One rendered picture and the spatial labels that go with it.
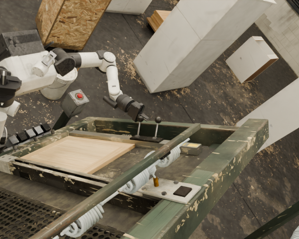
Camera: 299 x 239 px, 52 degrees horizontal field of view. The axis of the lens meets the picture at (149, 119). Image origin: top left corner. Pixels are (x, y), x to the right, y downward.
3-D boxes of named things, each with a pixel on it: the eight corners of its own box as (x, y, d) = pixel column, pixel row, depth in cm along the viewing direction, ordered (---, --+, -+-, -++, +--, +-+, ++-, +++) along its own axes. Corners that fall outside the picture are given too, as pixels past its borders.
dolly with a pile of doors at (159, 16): (164, 23, 568) (174, 11, 548) (179, 44, 555) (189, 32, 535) (141, 22, 524) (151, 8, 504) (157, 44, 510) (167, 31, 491)
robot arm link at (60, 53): (71, 62, 189) (50, 63, 181) (73, 48, 185) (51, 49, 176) (80, 70, 182) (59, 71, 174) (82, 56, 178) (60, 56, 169)
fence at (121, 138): (75, 135, 206) (74, 129, 205) (202, 151, 150) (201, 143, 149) (70, 138, 203) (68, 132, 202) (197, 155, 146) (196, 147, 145)
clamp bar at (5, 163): (12, 164, 171) (0, 124, 164) (204, 214, 100) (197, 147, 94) (-5, 172, 163) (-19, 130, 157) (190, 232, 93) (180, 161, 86)
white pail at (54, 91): (59, 78, 346) (74, 50, 316) (70, 99, 339) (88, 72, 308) (32, 81, 324) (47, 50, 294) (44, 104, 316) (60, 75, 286)
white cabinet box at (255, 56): (235, 60, 659) (261, 36, 613) (251, 81, 644) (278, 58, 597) (225, 60, 626) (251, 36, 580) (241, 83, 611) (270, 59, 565)
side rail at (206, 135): (102, 131, 227) (99, 116, 224) (250, 146, 161) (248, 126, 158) (97, 133, 222) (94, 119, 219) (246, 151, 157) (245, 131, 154)
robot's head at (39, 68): (27, 70, 152) (36, 65, 146) (38, 58, 158) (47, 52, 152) (37, 79, 155) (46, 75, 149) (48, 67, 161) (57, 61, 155)
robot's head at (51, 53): (34, 66, 153) (39, 59, 147) (43, 56, 158) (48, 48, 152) (44, 74, 155) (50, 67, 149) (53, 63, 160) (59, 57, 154)
